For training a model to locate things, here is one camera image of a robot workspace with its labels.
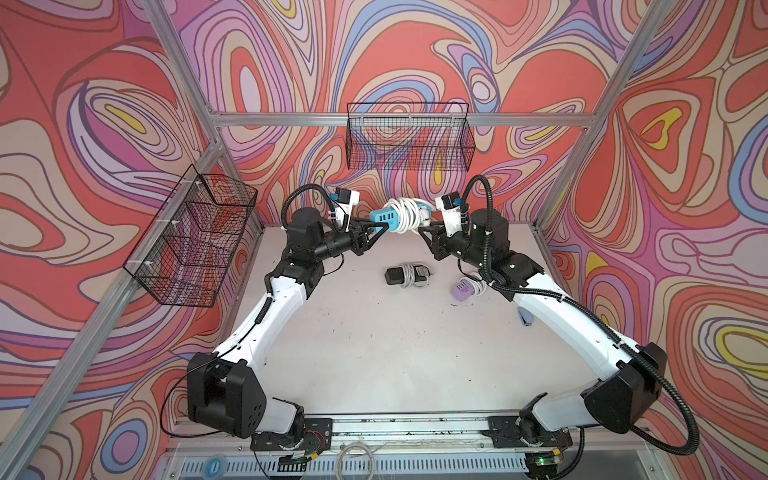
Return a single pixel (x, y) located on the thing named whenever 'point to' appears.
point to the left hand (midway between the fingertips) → (387, 228)
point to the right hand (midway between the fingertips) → (425, 235)
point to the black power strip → (408, 275)
